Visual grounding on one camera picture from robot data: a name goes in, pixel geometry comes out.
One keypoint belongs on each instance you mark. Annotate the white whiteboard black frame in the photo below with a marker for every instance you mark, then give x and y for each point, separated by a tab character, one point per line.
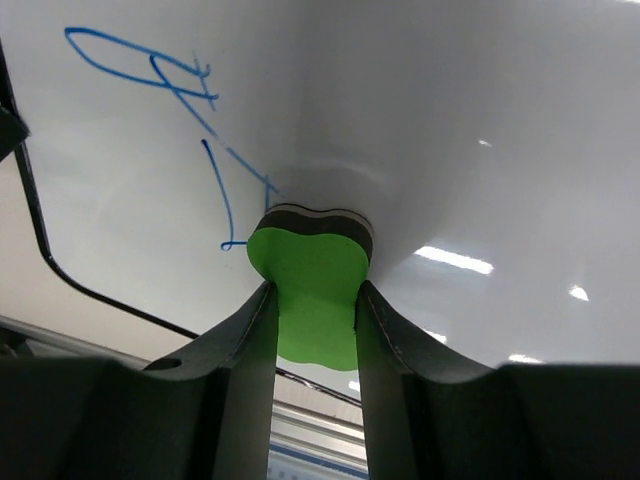
493	145

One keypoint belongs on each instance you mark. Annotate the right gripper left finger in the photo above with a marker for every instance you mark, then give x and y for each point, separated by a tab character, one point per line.
201	412

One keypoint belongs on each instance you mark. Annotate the aluminium front rail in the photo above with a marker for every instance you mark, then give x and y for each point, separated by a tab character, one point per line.
314	434

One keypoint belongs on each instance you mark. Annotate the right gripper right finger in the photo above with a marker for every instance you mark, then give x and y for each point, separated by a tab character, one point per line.
432	413

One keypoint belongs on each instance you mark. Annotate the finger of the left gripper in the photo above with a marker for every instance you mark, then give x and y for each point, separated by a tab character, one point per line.
13	131

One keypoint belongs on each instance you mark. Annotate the green whiteboard eraser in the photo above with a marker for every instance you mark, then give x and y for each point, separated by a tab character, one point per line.
317	259

